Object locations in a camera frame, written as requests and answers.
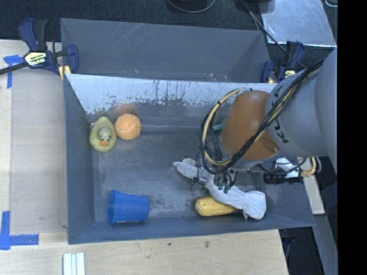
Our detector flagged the white cloth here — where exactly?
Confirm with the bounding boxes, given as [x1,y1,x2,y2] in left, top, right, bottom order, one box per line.
[172,158,268,221]

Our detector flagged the blue ribbed cup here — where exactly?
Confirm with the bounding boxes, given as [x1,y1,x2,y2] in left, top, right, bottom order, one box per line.
[107,189,150,225]

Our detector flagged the grey metal bin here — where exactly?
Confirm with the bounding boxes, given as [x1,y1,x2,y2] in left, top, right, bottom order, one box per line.
[60,18,317,245]

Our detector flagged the yellow rubber duck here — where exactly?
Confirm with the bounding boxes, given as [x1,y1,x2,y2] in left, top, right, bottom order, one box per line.
[89,116,118,154]

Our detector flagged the orange ball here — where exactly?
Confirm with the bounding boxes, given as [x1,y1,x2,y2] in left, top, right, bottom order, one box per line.
[114,113,142,141]

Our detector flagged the yellow toy corn cob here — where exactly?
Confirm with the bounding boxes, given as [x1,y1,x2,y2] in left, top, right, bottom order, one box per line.
[194,196,240,218]

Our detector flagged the pale wood board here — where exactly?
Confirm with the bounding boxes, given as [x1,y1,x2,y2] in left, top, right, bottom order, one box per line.
[10,66,69,236]

